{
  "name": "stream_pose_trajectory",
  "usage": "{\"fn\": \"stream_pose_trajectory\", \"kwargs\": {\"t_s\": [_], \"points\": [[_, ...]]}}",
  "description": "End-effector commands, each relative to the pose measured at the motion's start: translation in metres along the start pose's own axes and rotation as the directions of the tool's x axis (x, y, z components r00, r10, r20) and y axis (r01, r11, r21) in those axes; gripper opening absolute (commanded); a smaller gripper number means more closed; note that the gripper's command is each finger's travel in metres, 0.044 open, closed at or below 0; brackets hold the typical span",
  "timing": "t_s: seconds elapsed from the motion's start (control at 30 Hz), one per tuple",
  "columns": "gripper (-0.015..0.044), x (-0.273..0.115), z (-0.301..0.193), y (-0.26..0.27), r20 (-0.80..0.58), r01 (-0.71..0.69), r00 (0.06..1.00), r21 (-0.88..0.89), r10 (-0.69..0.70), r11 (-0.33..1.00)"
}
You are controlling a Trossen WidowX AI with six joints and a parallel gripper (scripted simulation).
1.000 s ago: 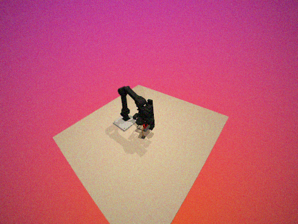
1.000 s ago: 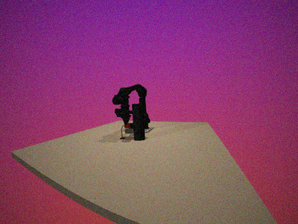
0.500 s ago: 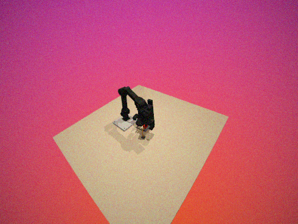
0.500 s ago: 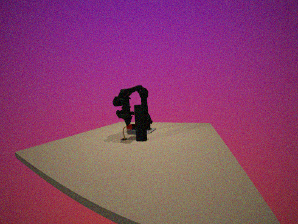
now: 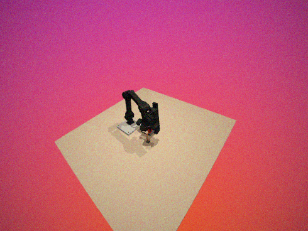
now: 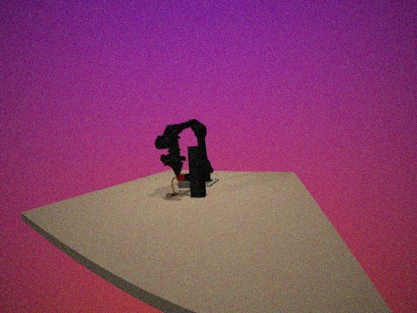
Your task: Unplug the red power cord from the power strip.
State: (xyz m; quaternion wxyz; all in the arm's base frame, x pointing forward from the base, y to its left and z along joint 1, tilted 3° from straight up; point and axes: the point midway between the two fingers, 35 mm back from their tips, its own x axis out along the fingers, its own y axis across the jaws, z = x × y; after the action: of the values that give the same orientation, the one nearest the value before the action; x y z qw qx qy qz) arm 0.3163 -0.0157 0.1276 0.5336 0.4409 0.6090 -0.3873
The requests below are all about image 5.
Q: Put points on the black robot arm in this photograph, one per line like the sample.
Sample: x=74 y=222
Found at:
x=143 y=108

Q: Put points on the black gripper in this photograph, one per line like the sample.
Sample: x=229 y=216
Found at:
x=155 y=127

